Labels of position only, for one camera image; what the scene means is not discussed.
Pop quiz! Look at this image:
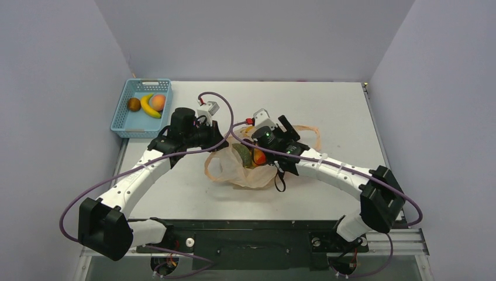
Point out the brown kiwi fruit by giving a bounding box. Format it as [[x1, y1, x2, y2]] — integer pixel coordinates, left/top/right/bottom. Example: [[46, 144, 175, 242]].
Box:
[[127, 98, 141, 112]]

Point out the green netted melon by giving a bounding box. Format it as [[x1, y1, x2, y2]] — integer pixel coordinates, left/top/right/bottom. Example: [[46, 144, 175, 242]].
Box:
[[232, 143, 252, 168]]

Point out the orange peach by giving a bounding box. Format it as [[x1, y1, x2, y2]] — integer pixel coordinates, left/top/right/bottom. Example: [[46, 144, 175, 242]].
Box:
[[149, 94, 166, 112]]

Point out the translucent orange plastic bag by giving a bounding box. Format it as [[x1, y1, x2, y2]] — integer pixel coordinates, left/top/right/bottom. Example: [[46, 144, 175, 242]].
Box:
[[204, 125, 322, 190]]

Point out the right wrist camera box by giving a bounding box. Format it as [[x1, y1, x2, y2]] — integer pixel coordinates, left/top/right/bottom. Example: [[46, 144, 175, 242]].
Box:
[[253, 108, 277, 130]]

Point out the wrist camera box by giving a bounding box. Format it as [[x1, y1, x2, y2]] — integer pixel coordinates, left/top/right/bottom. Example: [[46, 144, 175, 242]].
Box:
[[197, 101, 219, 126], [253, 108, 277, 130]]

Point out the aluminium frame rail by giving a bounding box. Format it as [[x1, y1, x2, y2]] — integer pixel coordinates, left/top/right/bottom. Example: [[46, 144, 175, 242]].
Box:
[[80, 228, 430, 258]]

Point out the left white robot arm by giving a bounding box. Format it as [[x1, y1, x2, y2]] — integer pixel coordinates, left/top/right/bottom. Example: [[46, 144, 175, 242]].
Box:
[[78, 102, 228, 261]]

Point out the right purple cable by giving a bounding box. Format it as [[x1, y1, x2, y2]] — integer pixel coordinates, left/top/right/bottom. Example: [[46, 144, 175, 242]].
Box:
[[230, 121, 423, 279]]

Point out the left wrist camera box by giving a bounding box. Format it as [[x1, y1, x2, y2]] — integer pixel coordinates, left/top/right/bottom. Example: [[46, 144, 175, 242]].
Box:
[[197, 101, 219, 126]]

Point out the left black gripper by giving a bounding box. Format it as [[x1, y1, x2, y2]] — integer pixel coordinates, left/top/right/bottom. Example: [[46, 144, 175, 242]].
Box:
[[184, 119, 229, 153]]

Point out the purple cable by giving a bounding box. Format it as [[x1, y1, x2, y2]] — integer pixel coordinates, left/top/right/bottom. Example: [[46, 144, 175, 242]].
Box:
[[230, 121, 423, 279], [58, 91, 236, 280]]

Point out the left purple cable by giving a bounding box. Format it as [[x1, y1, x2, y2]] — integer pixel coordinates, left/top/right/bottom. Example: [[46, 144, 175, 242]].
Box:
[[58, 91, 236, 280]]

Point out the yellow banana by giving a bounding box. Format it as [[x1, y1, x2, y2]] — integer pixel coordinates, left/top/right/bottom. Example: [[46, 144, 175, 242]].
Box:
[[140, 93, 161, 119]]

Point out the red yellow mango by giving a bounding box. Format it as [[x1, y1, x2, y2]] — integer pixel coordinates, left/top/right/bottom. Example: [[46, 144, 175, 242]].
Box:
[[252, 149, 267, 167]]

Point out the blue plastic basket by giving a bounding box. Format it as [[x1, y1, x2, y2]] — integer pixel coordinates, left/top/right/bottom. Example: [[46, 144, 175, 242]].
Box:
[[110, 78, 173, 139]]

